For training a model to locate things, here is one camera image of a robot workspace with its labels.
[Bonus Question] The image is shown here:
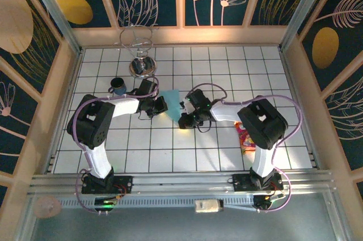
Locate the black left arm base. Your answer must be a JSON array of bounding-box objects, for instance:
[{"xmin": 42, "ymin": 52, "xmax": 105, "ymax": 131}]
[{"xmin": 81, "ymin": 173, "xmax": 134, "ymax": 195}]

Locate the colourful snack packet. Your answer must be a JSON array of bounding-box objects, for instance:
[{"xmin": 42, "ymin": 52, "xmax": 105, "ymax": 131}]
[{"xmin": 234, "ymin": 121, "xmax": 256, "ymax": 155}]

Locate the thin black left gripper cable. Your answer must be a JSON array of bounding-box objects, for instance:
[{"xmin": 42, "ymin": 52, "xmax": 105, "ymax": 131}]
[{"xmin": 137, "ymin": 111, "xmax": 154, "ymax": 122}]

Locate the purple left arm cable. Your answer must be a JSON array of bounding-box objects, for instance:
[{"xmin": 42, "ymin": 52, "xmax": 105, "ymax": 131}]
[{"xmin": 73, "ymin": 75, "xmax": 160, "ymax": 215}]

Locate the white adapter block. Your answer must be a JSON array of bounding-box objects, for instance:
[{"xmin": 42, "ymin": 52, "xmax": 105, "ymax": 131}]
[{"xmin": 194, "ymin": 198, "xmax": 225, "ymax": 213}]

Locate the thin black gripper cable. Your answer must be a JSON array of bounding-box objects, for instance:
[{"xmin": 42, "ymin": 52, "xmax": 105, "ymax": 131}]
[
  {"xmin": 137, "ymin": 111, "xmax": 154, "ymax": 122},
  {"xmin": 196, "ymin": 120, "xmax": 213, "ymax": 134}
]

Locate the grey slotted cable duct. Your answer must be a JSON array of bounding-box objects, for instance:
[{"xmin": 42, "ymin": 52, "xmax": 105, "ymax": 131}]
[{"xmin": 58, "ymin": 197, "xmax": 256, "ymax": 209}]

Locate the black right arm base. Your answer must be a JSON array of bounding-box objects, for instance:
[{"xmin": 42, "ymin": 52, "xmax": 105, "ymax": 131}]
[{"xmin": 231, "ymin": 171, "xmax": 284, "ymax": 192}]

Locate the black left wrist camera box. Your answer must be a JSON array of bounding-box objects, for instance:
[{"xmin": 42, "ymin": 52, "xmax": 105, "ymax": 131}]
[{"xmin": 136, "ymin": 78, "xmax": 158, "ymax": 100}]

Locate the aluminium side rail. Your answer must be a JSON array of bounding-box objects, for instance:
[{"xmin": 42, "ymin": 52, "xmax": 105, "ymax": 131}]
[
  {"xmin": 42, "ymin": 48, "xmax": 85, "ymax": 174},
  {"xmin": 279, "ymin": 48, "xmax": 323, "ymax": 171}
]

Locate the aluminium frame post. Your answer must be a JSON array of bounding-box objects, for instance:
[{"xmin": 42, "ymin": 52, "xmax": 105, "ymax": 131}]
[
  {"xmin": 24, "ymin": 0, "xmax": 83, "ymax": 54},
  {"xmin": 279, "ymin": 0, "xmax": 331, "ymax": 52}
]

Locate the aluminium mounting rail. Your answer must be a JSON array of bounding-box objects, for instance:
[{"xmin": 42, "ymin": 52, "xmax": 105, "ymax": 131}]
[{"xmin": 28, "ymin": 169, "xmax": 338, "ymax": 196}]

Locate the thin black right gripper cable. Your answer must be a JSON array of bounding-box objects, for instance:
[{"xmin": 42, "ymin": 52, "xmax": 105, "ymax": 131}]
[{"xmin": 196, "ymin": 120, "xmax": 213, "ymax": 134}]

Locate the chrome spiral wire stand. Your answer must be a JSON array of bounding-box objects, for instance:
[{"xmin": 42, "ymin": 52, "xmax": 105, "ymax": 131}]
[{"xmin": 119, "ymin": 24, "xmax": 159, "ymax": 79}]

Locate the round beige disc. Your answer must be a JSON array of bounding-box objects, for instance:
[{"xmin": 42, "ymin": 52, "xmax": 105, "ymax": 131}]
[{"xmin": 33, "ymin": 195, "xmax": 62, "ymax": 219}]

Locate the light blue cloth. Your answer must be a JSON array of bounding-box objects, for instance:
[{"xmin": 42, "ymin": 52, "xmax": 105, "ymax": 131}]
[{"xmin": 160, "ymin": 89, "xmax": 184, "ymax": 125}]

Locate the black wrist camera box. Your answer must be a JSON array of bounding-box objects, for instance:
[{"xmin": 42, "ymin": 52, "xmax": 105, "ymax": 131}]
[
  {"xmin": 136, "ymin": 78, "xmax": 158, "ymax": 100},
  {"xmin": 180, "ymin": 89, "xmax": 212, "ymax": 113}
]

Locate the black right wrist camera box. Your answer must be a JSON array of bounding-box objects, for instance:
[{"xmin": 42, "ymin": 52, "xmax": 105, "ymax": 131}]
[{"xmin": 180, "ymin": 89, "xmax": 212, "ymax": 113}]

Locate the dark blue ceramic mug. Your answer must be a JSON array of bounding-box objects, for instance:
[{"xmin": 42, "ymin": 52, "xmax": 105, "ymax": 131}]
[{"xmin": 107, "ymin": 77, "xmax": 128, "ymax": 96}]

